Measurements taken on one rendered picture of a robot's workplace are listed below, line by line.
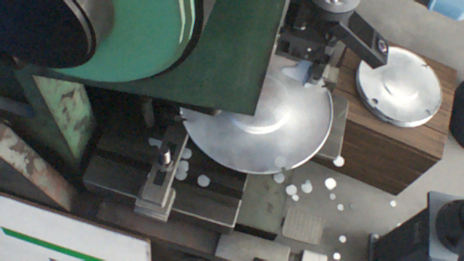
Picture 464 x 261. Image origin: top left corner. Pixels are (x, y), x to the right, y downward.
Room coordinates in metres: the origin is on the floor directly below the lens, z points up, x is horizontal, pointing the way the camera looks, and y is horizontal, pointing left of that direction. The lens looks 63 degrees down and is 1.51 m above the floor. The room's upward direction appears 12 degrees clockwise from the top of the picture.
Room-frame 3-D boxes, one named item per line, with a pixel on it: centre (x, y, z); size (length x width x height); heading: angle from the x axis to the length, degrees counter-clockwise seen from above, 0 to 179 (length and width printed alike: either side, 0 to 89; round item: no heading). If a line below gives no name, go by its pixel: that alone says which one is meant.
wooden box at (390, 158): (0.89, -0.50, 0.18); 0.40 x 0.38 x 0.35; 78
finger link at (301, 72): (0.43, -0.09, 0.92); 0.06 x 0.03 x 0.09; 85
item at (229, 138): (0.45, -0.03, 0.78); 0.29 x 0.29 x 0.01
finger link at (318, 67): (0.43, -0.11, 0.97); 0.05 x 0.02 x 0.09; 175
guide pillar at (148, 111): (0.39, 0.16, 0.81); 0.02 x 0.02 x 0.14; 85
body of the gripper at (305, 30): (0.45, -0.08, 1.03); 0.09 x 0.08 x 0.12; 85
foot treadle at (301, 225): (0.45, -0.04, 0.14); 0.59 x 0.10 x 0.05; 85
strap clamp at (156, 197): (0.30, 0.11, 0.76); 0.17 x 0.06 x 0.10; 175
